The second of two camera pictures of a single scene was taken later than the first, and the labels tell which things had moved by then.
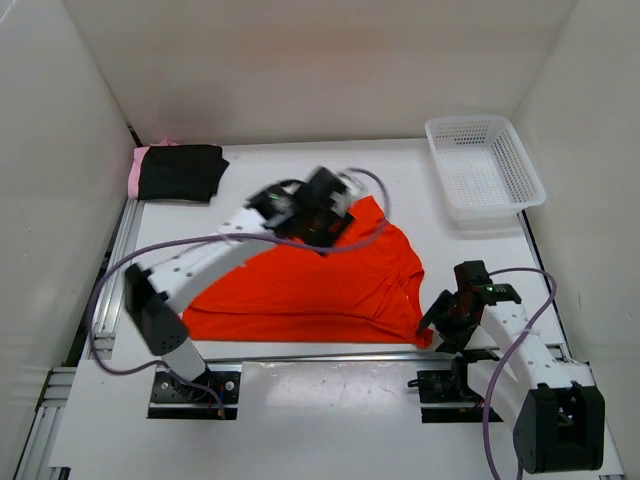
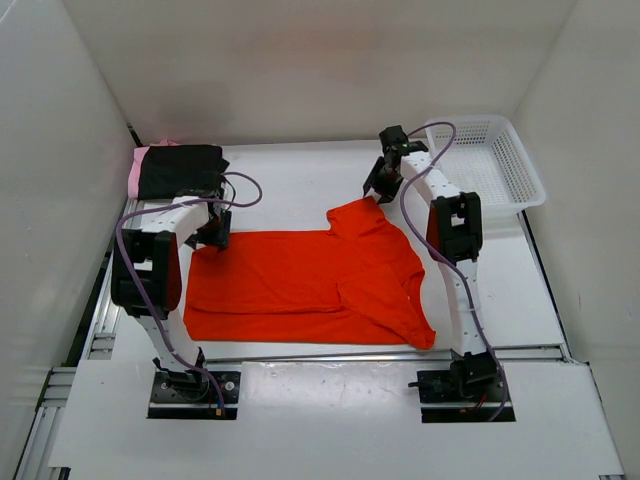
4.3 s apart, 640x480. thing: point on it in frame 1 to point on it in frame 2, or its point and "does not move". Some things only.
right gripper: (438, 309) to (388, 193)
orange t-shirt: (365, 289) does not move
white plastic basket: (486, 176) does not move
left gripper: (334, 215) to (220, 238)
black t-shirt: (184, 172) does not move
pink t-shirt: (139, 155) does not move
